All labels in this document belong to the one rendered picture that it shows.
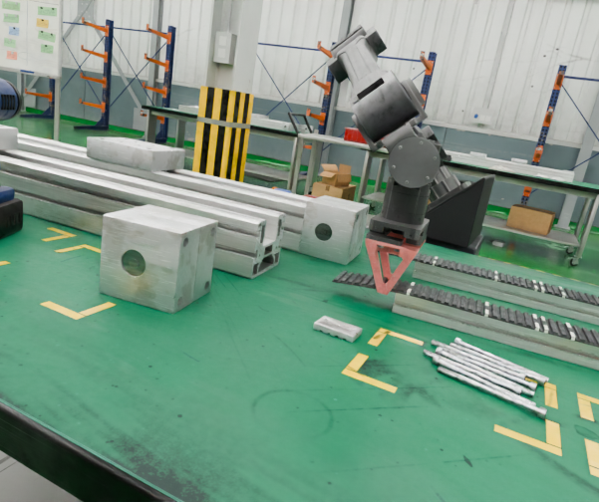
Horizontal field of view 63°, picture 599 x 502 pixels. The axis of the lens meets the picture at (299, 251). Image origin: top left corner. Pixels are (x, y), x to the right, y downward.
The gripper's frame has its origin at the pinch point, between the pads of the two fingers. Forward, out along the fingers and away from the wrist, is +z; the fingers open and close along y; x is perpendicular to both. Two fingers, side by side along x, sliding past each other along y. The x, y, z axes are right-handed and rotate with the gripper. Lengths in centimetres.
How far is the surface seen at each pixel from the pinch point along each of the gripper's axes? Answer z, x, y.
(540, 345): 2.1, 20.3, 1.9
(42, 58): -35, -464, -362
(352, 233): -2.6, -9.4, -14.0
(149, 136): 41, -432, -515
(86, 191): -3.0, -49.5, 4.0
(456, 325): 2.5, 10.2, 1.9
